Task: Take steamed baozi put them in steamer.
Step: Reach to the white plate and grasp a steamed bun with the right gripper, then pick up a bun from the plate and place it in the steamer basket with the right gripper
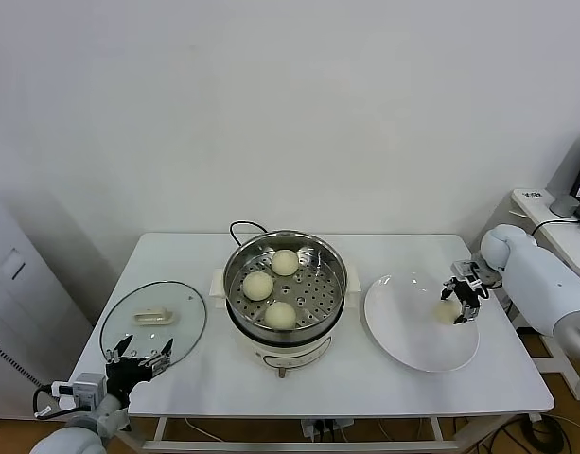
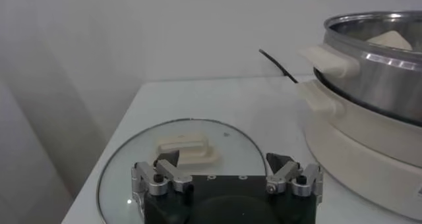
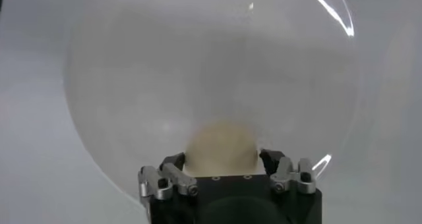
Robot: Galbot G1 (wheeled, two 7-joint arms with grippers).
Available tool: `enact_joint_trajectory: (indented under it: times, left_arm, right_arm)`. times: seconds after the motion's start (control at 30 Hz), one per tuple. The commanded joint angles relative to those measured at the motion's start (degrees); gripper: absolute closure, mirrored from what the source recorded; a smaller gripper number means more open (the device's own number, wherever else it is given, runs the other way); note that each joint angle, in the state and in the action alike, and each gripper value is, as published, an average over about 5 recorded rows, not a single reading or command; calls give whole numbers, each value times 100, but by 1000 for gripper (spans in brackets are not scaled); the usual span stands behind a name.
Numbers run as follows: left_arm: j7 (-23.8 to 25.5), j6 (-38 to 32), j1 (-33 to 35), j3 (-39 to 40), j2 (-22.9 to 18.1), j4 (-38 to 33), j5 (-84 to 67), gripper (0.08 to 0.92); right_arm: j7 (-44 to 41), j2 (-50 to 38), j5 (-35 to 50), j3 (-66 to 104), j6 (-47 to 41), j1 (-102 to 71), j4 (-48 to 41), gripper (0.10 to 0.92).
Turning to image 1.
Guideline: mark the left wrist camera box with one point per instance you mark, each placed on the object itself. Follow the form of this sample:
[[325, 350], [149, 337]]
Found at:
[[90, 389]]

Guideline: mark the white steamed baozi bun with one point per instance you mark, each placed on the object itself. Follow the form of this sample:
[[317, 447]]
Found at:
[[280, 316], [446, 313], [285, 262], [258, 285]]

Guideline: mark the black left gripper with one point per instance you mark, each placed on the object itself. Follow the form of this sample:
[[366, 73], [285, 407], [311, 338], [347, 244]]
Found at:
[[124, 376]]

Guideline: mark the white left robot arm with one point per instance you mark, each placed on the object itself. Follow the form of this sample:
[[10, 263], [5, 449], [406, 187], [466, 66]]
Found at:
[[72, 442]]

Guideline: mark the white table frame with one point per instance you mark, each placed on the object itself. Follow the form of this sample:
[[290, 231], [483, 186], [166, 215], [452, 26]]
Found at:
[[223, 446]]

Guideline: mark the stainless steel steamer basket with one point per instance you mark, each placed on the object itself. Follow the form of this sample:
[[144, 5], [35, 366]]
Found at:
[[318, 302]]

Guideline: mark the white round plate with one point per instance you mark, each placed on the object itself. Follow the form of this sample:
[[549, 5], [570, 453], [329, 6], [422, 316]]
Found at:
[[398, 321]]

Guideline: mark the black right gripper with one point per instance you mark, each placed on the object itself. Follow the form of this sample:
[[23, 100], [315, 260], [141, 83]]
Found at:
[[465, 289]]

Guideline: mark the white tall cabinet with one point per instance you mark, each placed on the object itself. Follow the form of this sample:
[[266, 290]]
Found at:
[[15, 293]]

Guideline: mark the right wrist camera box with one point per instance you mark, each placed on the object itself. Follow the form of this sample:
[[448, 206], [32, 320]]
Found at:
[[465, 269]]

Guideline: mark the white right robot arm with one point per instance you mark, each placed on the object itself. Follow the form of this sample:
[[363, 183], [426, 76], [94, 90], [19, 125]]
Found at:
[[531, 274]]

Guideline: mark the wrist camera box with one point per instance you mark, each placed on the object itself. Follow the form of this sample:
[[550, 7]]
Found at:
[[90, 389], [465, 269]]

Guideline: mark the white side desk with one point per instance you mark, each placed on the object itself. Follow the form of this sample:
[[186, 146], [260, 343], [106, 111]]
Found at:
[[535, 210]]

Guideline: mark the cream electric cooker base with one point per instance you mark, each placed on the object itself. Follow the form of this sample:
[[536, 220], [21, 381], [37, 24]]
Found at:
[[289, 354]]

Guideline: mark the white power strip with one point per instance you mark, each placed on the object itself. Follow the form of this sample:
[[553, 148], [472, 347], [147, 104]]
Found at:
[[313, 428]]

